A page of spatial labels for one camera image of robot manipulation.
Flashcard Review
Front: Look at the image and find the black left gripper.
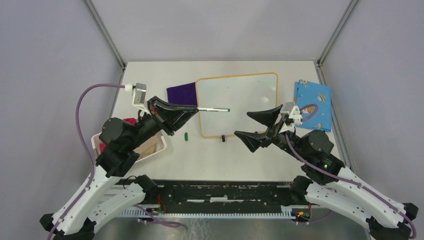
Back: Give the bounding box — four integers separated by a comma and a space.
128, 94, 200, 149

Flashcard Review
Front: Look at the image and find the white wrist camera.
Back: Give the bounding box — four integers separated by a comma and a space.
279, 102, 302, 133
132, 83, 147, 112

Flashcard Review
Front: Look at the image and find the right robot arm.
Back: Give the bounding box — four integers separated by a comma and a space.
234, 102, 419, 240

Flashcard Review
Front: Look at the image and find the red cloth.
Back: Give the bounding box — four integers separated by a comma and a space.
97, 117, 137, 153

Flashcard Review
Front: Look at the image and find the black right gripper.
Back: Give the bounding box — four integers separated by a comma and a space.
233, 103, 308, 162

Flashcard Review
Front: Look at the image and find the purple cloth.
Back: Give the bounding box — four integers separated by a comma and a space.
166, 82, 198, 106

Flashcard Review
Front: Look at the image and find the beige cloth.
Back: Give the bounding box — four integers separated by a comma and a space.
134, 135, 164, 161

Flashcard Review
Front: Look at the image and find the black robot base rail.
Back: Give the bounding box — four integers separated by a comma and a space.
109, 179, 324, 215

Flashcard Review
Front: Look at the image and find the yellow framed whiteboard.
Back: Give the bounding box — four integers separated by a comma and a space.
195, 72, 279, 138

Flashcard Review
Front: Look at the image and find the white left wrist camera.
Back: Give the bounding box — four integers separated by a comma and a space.
132, 83, 147, 112

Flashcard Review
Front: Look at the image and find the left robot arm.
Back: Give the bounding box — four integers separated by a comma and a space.
40, 96, 199, 240

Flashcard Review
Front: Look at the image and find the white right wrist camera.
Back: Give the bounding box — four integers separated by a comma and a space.
279, 102, 302, 133

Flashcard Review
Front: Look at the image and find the white plastic basket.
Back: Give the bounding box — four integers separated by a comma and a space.
91, 131, 168, 168

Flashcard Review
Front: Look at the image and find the green capped whiteboard marker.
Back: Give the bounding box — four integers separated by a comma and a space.
197, 107, 230, 113

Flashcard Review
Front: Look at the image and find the blue patterned cloth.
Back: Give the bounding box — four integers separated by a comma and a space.
293, 80, 332, 133

